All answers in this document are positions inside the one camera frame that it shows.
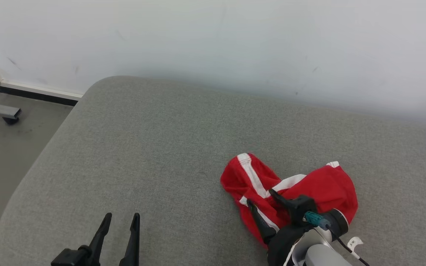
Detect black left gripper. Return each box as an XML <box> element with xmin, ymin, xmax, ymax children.
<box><xmin>51</xmin><ymin>213</ymin><xmax>141</xmax><ymax>266</ymax></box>

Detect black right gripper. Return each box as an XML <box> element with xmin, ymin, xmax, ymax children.
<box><xmin>246</xmin><ymin>189</ymin><xmax>349</xmax><ymax>266</ymax></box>

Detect white cable tag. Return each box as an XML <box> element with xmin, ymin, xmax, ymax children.
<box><xmin>347</xmin><ymin>237</ymin><xmax>364</xmax><ymax>259</ymax></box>

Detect grey fabric sofa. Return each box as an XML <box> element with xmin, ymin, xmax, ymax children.
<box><xmin>0</xmin><ymin>76</ymin><xmax>426</xmax><ymax>266</ymax></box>

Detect teal-plug right gripper cable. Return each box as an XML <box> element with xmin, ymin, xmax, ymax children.
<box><xmin>304</xmin><ymin>211</ymin><xmax>371</xmax><ymax>266</ymax></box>

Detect red shorts with white stripe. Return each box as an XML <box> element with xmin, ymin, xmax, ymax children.
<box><xmin>220</xmin><ymin>153</ymin><xmax>358</xmax><ymax>249</ymax></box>

